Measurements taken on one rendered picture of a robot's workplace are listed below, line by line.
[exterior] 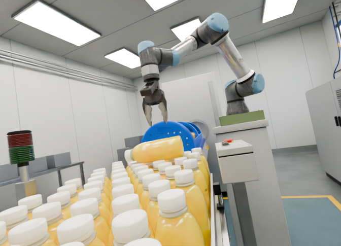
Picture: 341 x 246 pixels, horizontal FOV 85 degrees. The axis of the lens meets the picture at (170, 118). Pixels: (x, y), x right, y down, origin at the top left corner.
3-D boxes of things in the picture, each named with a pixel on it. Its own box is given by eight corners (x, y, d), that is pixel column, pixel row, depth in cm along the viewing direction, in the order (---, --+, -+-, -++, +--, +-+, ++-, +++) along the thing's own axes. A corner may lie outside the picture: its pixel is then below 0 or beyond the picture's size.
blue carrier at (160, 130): (203, 150, 175) (200, 120, 177) (197, 176, 90) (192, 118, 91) (174, 152, 181) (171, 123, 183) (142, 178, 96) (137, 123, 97)
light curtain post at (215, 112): (238, 218, 223) (212, 81, 234) (239, 220, 217) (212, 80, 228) (233, 218, 224) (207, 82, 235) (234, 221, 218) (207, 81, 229)
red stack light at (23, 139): (38, 144, 62) (37, 132, 62) (19, 146, 55) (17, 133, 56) (23, 146, 63) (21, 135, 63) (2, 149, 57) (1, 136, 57)
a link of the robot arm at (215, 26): (249, 90, 127) (203, 22, 113) (270, 84, 114) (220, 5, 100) (242, 101, 121) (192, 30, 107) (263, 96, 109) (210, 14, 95)
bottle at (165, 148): (180, 130, 59) (126, 141, 62) (182, 150, 55) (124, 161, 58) (184, 140, 65) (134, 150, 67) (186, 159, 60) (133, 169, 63)
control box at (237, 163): (246, 165, 71) (240, 138, 71) (260, 180, 51) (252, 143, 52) (219, 168, 73) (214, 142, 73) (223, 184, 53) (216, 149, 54)
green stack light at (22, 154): (40, 159, 61) (38, 144, 62) (21, 163, 55) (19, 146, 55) (24, 161, 63) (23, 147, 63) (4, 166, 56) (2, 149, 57)
